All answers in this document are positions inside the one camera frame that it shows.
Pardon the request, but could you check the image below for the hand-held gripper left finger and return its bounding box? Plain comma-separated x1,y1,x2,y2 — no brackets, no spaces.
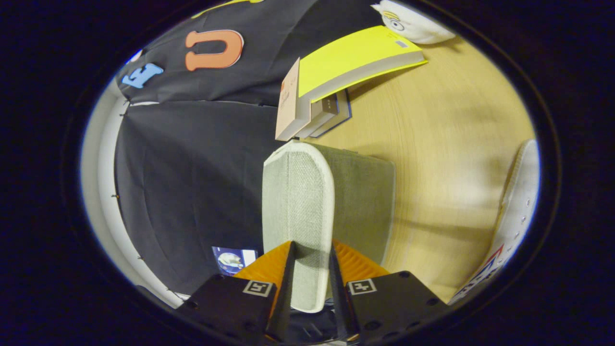
175,240,295,343

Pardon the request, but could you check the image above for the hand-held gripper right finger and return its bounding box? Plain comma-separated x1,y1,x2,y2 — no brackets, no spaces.
329,240,450,343

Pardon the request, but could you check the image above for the grey-green fabric storage box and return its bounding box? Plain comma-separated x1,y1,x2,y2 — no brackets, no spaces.
262,139,396,314

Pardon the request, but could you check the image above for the white canvas shoe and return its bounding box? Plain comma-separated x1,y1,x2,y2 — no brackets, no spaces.
449,139,540,306

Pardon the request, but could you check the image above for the dark blue book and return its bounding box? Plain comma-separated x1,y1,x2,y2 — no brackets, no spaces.
327,89,353,137

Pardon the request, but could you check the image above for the grey book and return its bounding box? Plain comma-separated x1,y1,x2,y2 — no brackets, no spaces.
310,94,341,139

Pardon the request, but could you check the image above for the yellow book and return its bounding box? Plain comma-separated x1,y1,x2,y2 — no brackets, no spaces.
297,25,428,104

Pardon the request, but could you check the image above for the white plush toy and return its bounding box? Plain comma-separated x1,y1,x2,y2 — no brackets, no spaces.
371,0,456,45

